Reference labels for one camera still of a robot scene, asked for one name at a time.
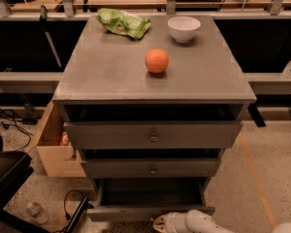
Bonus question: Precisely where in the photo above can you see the grey bottom drawer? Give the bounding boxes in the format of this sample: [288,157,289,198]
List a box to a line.
[87,178,215,222]

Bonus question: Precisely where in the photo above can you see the grey drawer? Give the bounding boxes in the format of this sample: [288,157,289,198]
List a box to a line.
[64,121,242,150]
[87,178,215,222]
[81,158,221,179]

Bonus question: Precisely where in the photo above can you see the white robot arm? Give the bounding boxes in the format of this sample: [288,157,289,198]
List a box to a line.
[152,210,291,233]

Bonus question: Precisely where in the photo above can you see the grey middle drawer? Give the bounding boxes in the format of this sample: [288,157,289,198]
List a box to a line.
[81,158,221,179]

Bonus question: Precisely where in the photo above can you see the grey top drawer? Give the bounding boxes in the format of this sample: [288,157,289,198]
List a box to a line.
[64,121,242,150]

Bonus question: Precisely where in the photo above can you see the grey metal drawer cabinet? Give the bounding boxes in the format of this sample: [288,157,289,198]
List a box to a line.
[52,15,257,192]

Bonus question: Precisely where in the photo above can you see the cardboard box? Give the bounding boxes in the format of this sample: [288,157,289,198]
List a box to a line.
[36,102,85,178]

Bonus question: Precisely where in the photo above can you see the clear plastic water bottle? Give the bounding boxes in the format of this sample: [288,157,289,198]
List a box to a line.
[26,202,49,225]

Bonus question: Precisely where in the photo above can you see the orange can in box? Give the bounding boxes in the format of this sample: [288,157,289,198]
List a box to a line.
[60,132,69,146]

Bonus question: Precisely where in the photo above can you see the black office chair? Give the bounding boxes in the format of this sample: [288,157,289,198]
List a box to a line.
[0,135,49,233]

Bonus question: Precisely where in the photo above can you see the orange fruit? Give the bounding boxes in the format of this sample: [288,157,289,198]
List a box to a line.
[145,49,169,74]

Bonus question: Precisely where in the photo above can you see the white ceramic bowl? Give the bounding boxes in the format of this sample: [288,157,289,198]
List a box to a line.
[168,17,201,43]

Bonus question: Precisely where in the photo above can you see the green chip bag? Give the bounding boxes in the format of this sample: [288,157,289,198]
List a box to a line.
[96,8,151,41]

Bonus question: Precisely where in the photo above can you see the black power strip with cable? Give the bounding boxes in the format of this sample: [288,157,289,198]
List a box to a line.
[58,189,94,233]

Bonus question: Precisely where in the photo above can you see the black floor cables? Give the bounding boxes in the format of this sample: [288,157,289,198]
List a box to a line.
[0,84,34,151]

